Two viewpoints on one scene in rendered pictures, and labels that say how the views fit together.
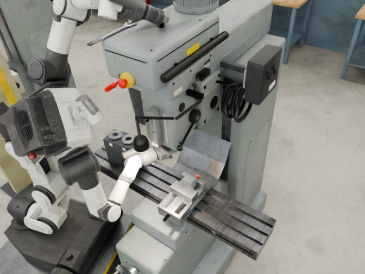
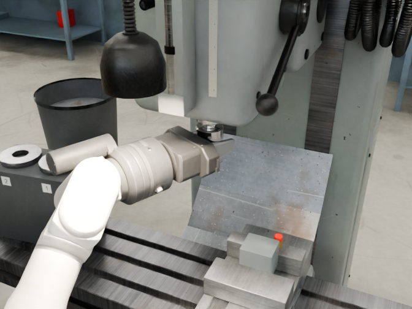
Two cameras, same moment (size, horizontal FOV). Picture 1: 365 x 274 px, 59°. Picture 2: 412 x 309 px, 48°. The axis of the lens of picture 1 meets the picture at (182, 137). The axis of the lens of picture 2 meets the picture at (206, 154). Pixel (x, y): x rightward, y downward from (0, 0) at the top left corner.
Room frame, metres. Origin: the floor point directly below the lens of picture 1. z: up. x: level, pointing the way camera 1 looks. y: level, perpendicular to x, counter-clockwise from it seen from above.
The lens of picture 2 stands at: (0.59, 0.22, 1.60)
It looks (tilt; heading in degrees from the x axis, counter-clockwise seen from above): 29 degrees down; 347
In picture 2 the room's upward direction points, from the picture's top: straight up
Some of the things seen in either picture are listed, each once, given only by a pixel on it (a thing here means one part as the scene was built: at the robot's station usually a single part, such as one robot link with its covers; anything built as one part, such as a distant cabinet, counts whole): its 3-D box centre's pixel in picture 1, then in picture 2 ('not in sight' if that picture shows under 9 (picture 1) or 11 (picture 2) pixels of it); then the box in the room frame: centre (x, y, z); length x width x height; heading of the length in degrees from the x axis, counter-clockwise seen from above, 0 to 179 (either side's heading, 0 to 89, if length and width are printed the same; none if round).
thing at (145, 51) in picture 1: (165, 43); not in sight; (1.28, 0.05, 1.81); 0.47 x 0.26 x 0.16; 142
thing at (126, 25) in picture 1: (112, 32); not in sight; (1.22, 0.25, 1.89); 0.24 x 0.04 x 0.01; 141
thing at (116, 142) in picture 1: (124, 148); (47, 195); (1.53, 0.37, 1.01); 0.22 x 0.12 x 0.20; 60
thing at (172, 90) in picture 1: (171, 68); not in sight; (1.30, 0.03, 1.68); 0.34 x 0.24 x 0.10; 142
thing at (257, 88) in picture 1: (263, 74); not in sight; (1.30, -0.39, 1.62); 0.20 x 0.09 x 0.21; 142
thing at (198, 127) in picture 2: not in sight; (209, 128); (1.27, 0.06, 1.26); 0.05 x 0.05 x 0.01
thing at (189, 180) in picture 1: (189, 182); (259, 257); (1.21, -0.02, 1.02); 0.06 x 0.05 x 0.06; 53
